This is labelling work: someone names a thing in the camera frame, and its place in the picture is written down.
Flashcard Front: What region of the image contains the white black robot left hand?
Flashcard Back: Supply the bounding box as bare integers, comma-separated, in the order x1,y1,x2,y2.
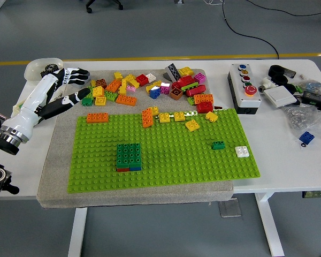
1,67,91,140

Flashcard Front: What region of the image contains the dark green long toy brick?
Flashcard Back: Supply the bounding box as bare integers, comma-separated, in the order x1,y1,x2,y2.
116,143,129,168
128,143,142,167

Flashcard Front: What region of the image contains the lime green studded baseplate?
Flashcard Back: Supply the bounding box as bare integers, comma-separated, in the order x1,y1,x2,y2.
66,108,261,193

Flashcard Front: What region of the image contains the orange long toy brick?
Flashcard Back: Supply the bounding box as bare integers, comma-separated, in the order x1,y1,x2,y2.
86,112,110,124
115,94,137,107
194,93,215,104
141,107,155,129

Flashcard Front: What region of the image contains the grey sloped toy brick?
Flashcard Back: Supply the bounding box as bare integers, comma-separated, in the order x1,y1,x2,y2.
163,63,182,81

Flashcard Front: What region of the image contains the red curved toy brick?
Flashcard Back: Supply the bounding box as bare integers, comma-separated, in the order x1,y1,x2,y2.
186,84,207,97

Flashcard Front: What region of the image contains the white square toy brick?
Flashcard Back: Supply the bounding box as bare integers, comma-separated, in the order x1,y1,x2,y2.
235,146,250,158

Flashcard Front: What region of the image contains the white plastic tray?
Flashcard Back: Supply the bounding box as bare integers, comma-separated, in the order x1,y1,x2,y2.
25,57,64,81

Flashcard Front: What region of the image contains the black office chair base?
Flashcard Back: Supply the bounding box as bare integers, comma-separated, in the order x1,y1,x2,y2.
85,0,124,13

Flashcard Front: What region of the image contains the grey-brown felt mat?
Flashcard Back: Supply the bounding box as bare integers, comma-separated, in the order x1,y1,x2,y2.
36,69,235,209

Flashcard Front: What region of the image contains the white table leg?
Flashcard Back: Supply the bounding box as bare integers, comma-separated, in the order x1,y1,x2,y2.
68,207,88,257
254,192,286,257

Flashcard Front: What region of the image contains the white push-button control box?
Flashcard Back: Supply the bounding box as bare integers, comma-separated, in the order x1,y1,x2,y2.
227,63,262,115

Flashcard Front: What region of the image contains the grey floor plate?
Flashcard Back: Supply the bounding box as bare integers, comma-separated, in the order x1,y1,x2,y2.
218,199,243,218

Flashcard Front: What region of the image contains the white pipe fitting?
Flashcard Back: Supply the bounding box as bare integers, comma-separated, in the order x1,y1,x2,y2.
258,77,278,93

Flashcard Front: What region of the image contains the dark clear plastic case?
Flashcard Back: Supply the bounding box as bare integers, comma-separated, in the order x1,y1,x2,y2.
282,66,297,79

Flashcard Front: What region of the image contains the clear bag of screws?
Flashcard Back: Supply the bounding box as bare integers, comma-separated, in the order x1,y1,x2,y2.
282,104,321,140

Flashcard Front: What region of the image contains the black power adapter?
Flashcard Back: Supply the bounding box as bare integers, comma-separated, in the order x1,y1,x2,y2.
301,90,321,108

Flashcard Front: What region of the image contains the clear bag of parts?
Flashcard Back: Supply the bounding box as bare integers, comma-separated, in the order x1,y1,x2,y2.
299,79,321,94

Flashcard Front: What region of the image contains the table height control panel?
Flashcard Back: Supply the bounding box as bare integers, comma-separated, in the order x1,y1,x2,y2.
302,190,321,199

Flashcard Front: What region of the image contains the black floor cable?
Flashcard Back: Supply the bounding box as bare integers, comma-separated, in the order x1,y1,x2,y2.
244,0,321,16
221,0,280,60

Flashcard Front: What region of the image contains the white wall switch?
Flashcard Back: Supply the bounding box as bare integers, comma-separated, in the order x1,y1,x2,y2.
264,86,298,108

